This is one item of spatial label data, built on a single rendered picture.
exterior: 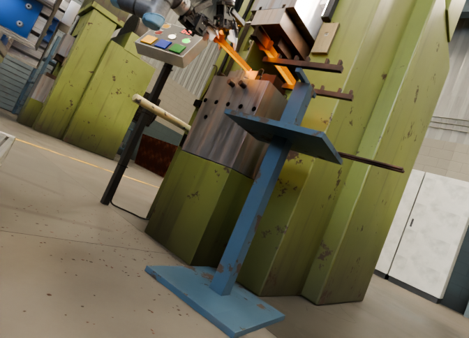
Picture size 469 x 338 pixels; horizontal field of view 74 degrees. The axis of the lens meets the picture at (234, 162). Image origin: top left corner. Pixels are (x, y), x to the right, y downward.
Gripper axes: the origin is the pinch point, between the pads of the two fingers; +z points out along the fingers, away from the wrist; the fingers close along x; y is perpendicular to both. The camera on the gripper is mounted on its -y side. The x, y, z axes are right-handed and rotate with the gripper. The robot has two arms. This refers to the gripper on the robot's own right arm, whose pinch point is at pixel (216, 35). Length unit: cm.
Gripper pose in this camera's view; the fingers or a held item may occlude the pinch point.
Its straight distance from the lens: 154.2
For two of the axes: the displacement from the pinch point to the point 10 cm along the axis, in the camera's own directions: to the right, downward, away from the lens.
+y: -4.0, 9.1, -1.0
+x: 7.2, 2.5, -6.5
